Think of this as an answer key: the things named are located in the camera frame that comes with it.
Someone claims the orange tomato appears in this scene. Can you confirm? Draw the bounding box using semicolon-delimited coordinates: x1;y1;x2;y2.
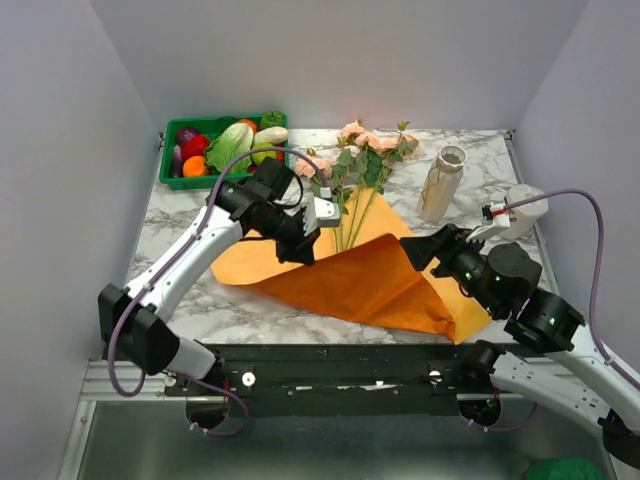
236;118;258;133

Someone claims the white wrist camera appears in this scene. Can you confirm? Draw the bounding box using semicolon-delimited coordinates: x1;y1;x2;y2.
302;197;341;236
466;202;511;243

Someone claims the green plastic crate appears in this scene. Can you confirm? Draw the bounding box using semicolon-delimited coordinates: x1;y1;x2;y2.
159;114;262;190

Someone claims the white ribbed vase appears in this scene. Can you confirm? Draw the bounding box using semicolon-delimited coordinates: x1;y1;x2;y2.
417;145;467;222

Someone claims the green cabbage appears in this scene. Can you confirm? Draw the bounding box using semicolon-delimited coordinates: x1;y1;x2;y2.
204;122;254;172

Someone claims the red chili pepper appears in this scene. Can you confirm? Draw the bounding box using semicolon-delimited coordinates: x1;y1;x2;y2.
247;150;285;174

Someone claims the white radish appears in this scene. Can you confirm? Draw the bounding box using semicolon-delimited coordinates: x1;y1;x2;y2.
254;126;289;145

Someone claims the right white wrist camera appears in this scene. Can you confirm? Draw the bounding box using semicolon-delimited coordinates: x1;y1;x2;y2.
466;202;511;243

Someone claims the purple onion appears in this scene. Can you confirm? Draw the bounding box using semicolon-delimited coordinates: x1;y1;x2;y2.
175;127;200;147

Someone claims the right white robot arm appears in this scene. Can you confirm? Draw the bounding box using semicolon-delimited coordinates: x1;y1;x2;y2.
400;224;639;468

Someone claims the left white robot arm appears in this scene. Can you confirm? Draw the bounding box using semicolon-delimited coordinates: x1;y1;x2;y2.
98;158;320;395

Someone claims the green bell pepper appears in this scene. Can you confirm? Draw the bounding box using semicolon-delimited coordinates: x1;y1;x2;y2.
259;110;287;130

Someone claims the pink rose stem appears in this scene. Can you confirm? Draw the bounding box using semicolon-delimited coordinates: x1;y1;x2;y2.
347;121;419;248
295;148;353;253
330;146;369;253
333;121;405;252

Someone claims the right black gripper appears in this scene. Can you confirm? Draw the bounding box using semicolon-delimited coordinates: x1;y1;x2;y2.
398;221;502;316

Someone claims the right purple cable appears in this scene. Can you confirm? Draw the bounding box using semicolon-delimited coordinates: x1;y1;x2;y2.
467;188;640;434

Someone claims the purple eggplant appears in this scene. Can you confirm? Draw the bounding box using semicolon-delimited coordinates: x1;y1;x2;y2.
169;145;184;178

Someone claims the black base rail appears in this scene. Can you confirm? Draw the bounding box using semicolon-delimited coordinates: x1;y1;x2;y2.
164;341;525;432

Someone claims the orange wrapping paper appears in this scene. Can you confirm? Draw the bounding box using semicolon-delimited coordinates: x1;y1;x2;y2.
211;190;490;344

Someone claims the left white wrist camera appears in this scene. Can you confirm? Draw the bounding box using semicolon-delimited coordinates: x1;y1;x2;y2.
302;197;341;236

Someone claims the purple cable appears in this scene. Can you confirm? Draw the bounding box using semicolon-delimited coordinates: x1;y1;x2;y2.
107;146;334;436
467;188;640;434

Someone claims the white cup with drawing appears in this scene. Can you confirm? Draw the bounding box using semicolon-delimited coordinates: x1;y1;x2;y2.
501;184;548;240

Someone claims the green lime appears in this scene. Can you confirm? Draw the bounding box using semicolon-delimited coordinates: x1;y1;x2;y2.
251;142;278;166

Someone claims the orange fruit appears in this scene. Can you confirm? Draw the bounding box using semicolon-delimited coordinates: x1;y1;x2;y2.
182;155;210;178

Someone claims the aluminium frame bar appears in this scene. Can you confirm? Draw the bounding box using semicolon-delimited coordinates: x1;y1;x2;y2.
57;359;174;480

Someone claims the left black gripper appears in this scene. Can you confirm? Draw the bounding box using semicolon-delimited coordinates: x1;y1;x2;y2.
253;203;321;266

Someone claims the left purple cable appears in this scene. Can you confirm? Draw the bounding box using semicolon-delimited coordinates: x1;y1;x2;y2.
107;146;334;436

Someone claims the green object bottom corner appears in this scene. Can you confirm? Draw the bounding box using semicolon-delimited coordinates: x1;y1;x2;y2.
522;457;607;480

